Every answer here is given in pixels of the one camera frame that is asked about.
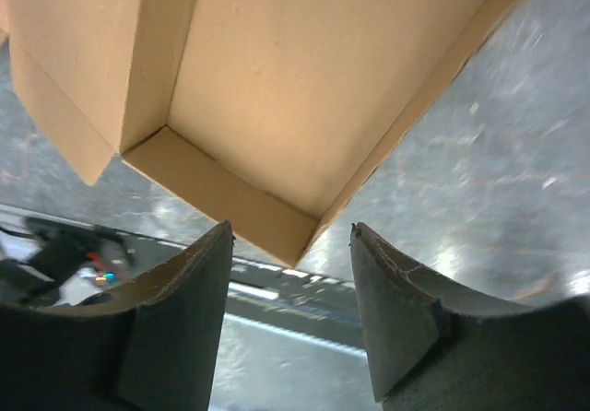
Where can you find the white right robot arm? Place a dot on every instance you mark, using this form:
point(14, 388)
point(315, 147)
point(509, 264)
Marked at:
point(47, 367)

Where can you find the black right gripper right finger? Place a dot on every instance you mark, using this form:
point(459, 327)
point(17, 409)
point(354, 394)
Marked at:
point(406, 308)

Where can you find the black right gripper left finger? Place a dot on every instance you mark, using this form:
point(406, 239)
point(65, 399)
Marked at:
point(174, 314)

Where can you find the brown cardboard box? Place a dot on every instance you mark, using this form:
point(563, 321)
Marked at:
point(269, 114)

